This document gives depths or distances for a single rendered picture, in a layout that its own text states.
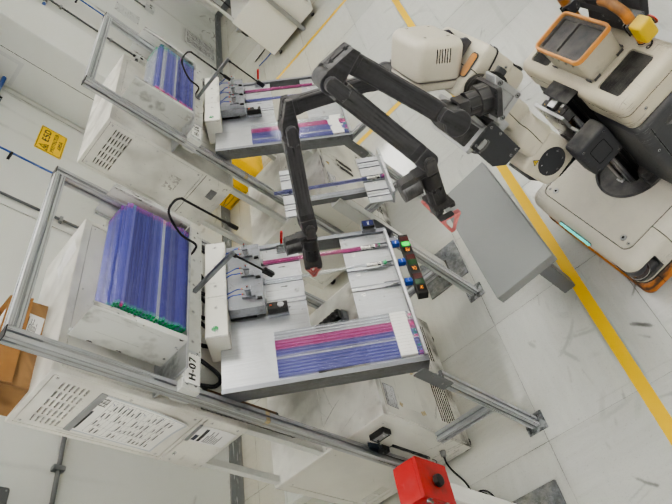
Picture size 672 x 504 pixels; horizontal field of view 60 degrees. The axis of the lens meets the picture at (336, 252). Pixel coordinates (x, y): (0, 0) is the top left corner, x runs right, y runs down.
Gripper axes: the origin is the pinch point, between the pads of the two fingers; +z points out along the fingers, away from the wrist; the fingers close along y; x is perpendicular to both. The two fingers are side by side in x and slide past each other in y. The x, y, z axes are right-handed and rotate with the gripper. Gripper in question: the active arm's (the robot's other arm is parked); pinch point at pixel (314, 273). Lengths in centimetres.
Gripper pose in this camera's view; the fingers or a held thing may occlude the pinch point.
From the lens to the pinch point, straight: 231.5
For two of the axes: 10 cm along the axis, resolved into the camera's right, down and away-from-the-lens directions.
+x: 9.9, -1.5, 0.8
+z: 0.5, 7.2, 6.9
